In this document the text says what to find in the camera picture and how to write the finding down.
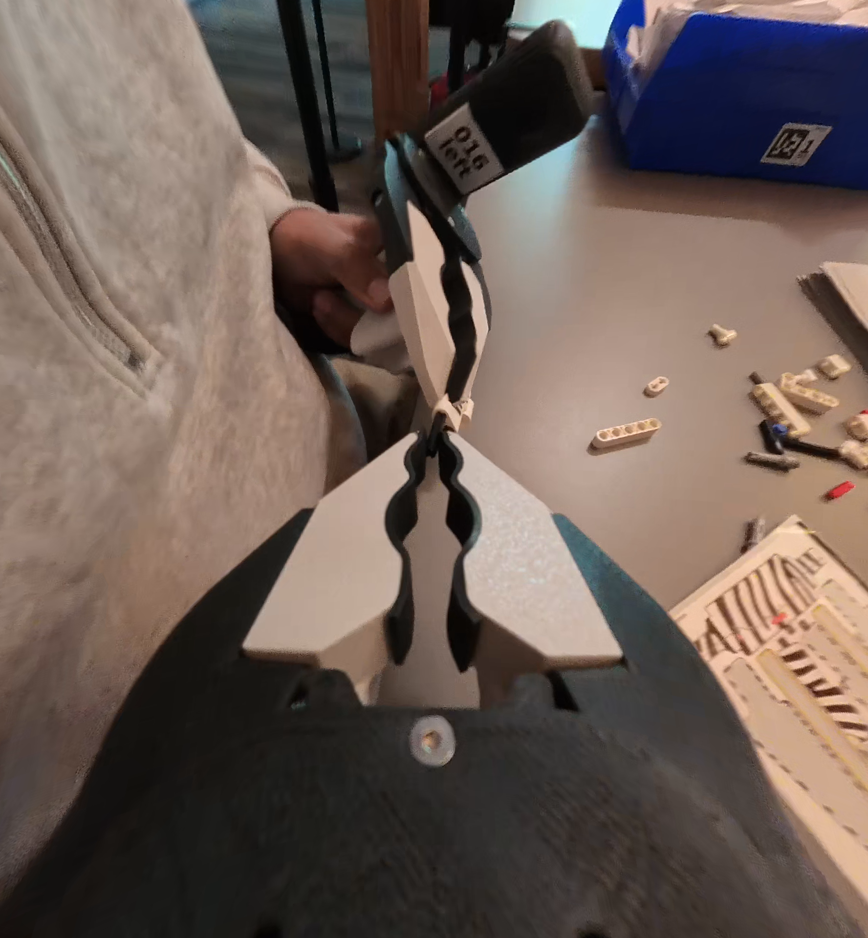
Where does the zebra sticker sheet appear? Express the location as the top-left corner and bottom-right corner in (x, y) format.
(669, 515), (868, 938)

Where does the brown wooden desk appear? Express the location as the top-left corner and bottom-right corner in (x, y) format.
(367, 0), (431, 144)

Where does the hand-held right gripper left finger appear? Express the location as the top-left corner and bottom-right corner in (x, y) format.
(242, 432), (428, 704)

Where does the white lego connector assembly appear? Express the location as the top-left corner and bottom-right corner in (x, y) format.
(430, 394), (477, 435)

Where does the thick white lego beam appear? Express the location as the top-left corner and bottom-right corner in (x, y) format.
(749, 381), (812, 438)

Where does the person's left hand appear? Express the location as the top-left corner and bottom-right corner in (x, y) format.
(269, 209), (394, 349)

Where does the blue plastic bin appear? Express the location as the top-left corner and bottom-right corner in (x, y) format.
(603, 0), (868, 193)

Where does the grey zip sweatshirt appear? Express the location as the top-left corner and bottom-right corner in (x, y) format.
(0, 0), (332, 917)

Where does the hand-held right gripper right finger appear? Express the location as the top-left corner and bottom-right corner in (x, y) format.
(440, 432), (625, 706)

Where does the lego instruction booklet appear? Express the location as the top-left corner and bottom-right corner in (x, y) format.
(797, 260), (868, 397)

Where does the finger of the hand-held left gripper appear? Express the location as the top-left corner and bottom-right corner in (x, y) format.
(389, 204), (458, 411)
(441, 249), (492, 403)

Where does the white lego beam with holes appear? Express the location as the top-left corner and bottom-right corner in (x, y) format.
(590, 418), (662, 449)
(779, 370), (842, 413)

